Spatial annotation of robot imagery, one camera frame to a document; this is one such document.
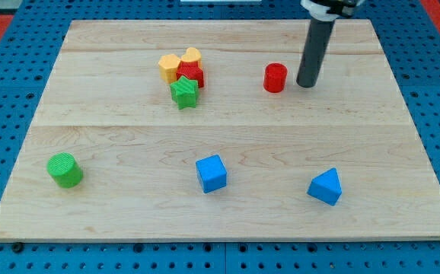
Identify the light wooden board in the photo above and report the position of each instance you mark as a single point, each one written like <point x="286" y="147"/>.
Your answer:
<point x="106" y="104"/>

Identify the red star block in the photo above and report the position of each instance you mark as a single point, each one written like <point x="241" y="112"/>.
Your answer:
<point x="191" y="71"/>

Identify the green star block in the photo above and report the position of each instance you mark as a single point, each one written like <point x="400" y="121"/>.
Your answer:
<point x="185" y="92"/>

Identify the red cylinder block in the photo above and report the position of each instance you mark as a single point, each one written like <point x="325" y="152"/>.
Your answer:
<point x="275" y="77"/>

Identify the yellow hexagon block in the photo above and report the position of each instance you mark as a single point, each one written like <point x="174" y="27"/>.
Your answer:
<point x="168" y="66"/>

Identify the blue cube block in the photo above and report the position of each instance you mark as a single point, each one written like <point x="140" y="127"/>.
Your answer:
<point x="211" y="173"/>

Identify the blue triangular prism block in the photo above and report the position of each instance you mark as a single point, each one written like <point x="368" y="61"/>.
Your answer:
<point x="326" y="187"/>

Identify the green cylinder block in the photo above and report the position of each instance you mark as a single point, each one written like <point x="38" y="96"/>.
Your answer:
<point x="64" y="170"/>

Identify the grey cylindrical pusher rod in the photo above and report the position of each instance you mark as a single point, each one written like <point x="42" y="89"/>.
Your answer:
<point x="315" y="47"/>

